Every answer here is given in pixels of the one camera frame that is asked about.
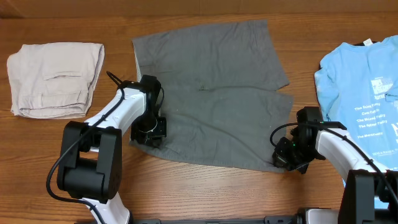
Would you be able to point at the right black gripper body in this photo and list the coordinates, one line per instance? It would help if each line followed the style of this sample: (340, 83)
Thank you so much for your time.
(297, 155)

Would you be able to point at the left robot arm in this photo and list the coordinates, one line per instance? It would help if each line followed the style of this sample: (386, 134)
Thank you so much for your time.
(89, 169)

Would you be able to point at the grey shorts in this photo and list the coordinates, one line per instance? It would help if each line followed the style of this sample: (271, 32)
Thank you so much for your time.
(222, 97)

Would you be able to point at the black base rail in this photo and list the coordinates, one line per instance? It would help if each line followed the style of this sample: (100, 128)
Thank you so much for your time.
(211, 221)

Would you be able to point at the folded beige shorts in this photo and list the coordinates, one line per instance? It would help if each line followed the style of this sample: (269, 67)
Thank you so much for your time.
(55, 80)

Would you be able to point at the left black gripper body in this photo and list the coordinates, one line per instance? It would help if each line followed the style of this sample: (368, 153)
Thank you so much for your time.
(147, 127)

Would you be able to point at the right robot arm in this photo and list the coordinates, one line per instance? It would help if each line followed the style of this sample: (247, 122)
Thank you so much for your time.
(370, 194)

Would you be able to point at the light blue printed t-shirt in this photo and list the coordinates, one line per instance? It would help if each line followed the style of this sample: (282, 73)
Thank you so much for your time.
(357, 86)

